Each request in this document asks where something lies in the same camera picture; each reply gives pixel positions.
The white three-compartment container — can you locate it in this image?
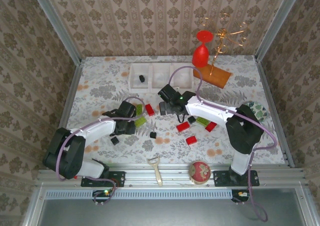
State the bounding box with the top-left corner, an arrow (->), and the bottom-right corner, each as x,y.
128,62 -> 195,94

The floral patterned table cover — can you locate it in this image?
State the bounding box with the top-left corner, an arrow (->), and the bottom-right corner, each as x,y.
61,55 -> 288,166

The orange wooden base board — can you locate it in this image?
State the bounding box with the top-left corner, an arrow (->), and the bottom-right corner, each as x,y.
192,63 -> 233,89

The cream bottle opener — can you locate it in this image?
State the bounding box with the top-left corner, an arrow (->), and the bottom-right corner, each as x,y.
146,157 -> 164,187

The red upturned goblet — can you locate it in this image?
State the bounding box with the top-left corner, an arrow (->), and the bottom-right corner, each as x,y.
191,30 -> 214,69

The round red floral tin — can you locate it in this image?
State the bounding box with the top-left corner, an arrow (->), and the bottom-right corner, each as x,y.
188,160 -> 212,186

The green leaf patterned bowl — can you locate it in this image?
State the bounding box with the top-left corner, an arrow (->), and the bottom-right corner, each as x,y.
243,100 -> 268,123

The grey metal sheet panel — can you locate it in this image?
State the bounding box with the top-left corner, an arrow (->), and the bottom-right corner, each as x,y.
37,198 -> 308,226

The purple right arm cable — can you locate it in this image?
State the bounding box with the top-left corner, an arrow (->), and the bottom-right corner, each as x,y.
169,65 -> 278,223

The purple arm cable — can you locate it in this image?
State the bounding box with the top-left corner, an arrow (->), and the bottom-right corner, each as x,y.
169,65 -> 278,223
56,96 -> 146,207

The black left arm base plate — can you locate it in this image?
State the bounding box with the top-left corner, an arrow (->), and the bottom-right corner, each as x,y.
80,170 -> 126,188

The aluminium table side rail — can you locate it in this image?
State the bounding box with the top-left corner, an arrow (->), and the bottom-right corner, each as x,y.
58,60 -> 85,131
254,55 -> 296,168

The aluminium mounting rail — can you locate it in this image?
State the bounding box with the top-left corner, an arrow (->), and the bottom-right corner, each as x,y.
37,163 -> 307,188

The grey slotted cable duct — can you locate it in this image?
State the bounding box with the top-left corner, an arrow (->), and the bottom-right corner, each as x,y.
44,188 -> 233,200

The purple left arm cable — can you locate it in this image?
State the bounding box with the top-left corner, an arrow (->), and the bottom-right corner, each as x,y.
56,96 -> 146,207

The gold wire tree ornament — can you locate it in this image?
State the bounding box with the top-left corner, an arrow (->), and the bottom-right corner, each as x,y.
199,12 -> 250,76

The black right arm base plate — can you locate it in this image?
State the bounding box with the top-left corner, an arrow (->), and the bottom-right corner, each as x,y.
213,170 -> 260,187

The aluminium corner post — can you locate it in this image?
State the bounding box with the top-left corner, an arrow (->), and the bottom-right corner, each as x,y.
254,0 -> 306,62
28,0 -> 82,66

